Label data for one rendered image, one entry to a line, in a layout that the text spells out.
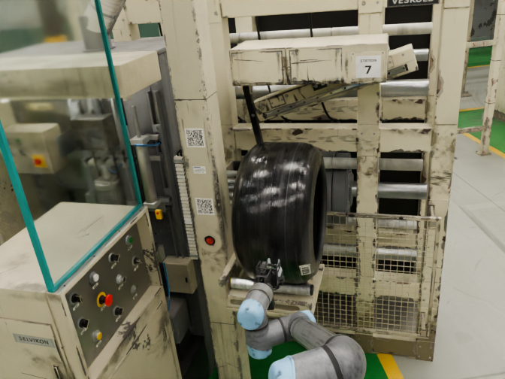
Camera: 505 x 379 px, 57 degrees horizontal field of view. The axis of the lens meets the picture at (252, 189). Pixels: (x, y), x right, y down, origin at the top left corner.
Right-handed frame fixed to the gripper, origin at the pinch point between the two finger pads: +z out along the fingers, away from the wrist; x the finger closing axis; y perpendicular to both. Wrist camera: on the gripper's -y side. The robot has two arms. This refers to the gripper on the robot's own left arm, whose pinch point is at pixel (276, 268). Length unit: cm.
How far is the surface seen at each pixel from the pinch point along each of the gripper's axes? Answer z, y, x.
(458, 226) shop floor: 243, -81, -95
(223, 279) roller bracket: 11.1, -13.4, 24.9
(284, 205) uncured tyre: 2.2, 23.1, -3.2
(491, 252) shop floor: 207, -85, -114
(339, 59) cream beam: 38, 68, -18
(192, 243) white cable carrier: 21.5, -3.6, 42.0
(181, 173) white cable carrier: 18, 29, 42
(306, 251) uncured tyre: 3.1, 5.9, -10.3
